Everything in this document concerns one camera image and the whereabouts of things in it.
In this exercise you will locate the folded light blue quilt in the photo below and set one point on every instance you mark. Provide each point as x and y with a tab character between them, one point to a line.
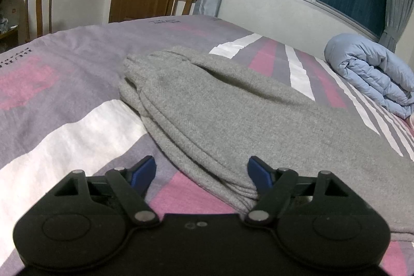
365	69

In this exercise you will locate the striped purple pink bedsheet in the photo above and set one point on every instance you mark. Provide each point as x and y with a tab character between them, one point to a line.
64	69

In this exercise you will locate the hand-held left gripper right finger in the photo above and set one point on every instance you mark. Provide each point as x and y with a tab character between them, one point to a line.
258	172

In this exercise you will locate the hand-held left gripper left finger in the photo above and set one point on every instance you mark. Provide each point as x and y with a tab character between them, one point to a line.
144	170

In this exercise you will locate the grey pants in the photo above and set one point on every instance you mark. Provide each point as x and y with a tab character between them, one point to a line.
226	108

